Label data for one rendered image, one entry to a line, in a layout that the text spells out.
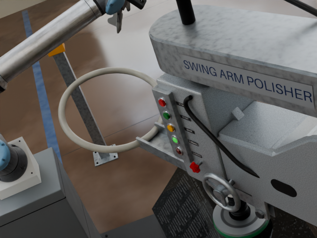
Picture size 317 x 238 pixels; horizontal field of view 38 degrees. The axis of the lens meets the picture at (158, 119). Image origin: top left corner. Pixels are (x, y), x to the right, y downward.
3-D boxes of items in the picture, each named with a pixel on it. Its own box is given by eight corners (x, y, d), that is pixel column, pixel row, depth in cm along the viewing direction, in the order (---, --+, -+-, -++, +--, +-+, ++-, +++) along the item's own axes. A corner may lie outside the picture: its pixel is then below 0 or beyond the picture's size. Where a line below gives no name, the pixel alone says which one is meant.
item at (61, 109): (190, 108, 208) (190, 104, 206) (109, 175, 186) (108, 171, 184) (116, 55, 229) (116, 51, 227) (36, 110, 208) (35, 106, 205)
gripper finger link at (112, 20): (107, 31, 194) (110, 9, 191) (120, 33, 193) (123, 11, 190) (104, 32, 191) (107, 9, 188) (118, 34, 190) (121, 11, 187)
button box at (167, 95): (196, 158, 155) (174, 89, 140) (190, 163, 154) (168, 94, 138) (179, 151, 161) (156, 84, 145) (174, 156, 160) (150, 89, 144)
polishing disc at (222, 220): (237, 246, 166) (236, 244, 166) (202, 215, 183) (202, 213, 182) (280, 213, 173) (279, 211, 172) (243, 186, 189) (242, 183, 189)
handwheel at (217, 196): (260, 200, 147) (253, 166, 138) (241, 221, 142) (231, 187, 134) (224, 183, 157) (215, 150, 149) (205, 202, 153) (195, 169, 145)
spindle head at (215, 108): (310, 179, 152) (295, 63, 127) (271, 223, 142) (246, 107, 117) (227, 145, 177) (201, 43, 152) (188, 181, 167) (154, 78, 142)
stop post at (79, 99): (115, 144, 390) (65, 30, 329) (118, 158, 373) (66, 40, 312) (93, 152, 389) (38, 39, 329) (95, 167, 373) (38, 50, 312)
